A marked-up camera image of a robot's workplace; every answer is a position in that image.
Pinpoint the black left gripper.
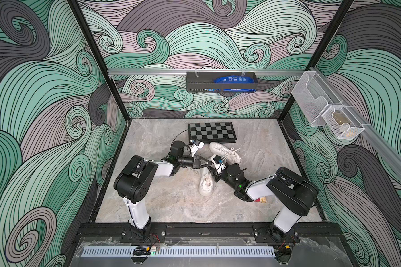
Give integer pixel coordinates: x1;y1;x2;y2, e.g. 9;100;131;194
177;156;211;171

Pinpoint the white knit shoe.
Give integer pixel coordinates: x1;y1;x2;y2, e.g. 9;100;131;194
209;142;242;165
198;168;215;197

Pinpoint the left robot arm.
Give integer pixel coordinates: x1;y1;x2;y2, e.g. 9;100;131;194
114;140;212;231

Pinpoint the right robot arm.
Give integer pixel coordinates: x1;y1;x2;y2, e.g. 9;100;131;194
208;164;319;234

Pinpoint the black grey chessboard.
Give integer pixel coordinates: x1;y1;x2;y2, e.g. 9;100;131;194
188;122;237;144

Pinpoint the red yellow matchbox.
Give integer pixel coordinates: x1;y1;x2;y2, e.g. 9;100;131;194
255;197;267;203

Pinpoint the blue oval object in tray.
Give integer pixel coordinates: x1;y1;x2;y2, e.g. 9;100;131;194
214;75;256;84

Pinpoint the clear plastic bin large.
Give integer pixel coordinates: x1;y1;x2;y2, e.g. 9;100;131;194
292;71;332;127

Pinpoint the clear plastic bin small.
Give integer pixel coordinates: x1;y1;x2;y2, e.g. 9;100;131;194
321;104;365;140

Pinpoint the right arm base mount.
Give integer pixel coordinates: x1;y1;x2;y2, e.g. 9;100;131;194
253;223;300;245

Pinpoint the black wall tray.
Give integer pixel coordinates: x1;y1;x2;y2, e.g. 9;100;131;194
186;71;258;92

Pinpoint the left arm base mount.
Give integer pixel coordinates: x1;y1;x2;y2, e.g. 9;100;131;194
121;223;167;243

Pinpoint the white slotted cable duct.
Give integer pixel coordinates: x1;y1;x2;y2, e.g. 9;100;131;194
81;245;276;258

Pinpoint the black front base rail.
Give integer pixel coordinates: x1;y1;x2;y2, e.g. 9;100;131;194
76;222;343;238

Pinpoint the aluminium rail back wall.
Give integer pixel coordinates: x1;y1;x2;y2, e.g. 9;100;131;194
108;68;304;76

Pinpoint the aluminium rail wall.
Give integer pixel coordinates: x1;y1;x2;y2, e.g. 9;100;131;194
310;67;401;178
108;68;304;76

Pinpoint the black corner frame post right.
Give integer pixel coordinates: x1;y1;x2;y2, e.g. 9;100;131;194
278;0;354;125

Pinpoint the black corner frame post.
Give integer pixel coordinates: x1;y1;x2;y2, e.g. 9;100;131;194
278;0;354;125
68;0;131;125

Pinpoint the aluminium rail right wall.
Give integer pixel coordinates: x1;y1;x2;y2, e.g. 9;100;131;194
310;67;401;178

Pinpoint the black corner frame post left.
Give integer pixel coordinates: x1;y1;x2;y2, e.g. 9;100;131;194
68;0;131;125

